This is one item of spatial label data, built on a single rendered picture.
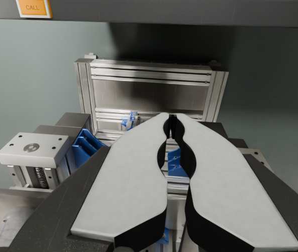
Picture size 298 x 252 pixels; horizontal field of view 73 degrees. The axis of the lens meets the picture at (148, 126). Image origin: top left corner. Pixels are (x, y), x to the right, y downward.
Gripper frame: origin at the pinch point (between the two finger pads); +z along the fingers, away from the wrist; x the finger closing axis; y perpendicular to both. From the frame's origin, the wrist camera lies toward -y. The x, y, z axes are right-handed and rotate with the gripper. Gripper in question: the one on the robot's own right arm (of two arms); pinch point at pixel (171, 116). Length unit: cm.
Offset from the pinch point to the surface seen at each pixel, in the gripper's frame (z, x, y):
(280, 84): 122, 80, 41
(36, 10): 26.0, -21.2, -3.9
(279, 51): 122, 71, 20
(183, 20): 27.2, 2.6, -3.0
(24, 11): 26.0, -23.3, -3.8
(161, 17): 27.2, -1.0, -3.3
